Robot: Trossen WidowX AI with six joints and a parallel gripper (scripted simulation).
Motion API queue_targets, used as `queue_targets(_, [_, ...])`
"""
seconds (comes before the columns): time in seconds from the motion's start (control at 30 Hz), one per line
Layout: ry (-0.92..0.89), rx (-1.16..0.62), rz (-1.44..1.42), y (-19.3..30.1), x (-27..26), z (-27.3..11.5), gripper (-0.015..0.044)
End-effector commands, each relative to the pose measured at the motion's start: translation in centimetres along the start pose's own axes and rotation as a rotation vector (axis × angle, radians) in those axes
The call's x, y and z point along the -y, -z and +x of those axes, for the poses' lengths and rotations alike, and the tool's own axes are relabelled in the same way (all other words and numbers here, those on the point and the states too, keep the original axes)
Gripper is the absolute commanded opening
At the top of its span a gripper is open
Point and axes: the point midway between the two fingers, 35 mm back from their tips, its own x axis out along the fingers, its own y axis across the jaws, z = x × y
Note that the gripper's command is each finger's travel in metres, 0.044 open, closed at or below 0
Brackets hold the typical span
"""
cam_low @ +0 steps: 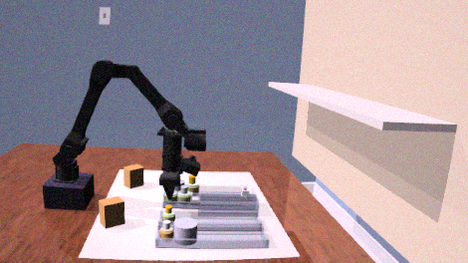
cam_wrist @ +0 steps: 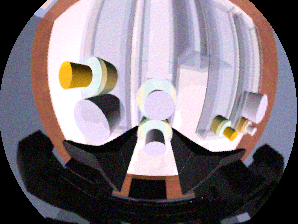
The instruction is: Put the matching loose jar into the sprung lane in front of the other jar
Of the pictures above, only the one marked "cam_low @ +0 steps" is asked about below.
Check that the orange cube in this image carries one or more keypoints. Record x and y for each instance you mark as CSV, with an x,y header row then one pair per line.
x,y
112,212
133,176

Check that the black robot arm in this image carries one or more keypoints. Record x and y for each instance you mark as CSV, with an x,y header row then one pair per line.
x,y
67,170

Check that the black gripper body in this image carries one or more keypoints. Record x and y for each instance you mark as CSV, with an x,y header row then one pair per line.
x,y
171,164

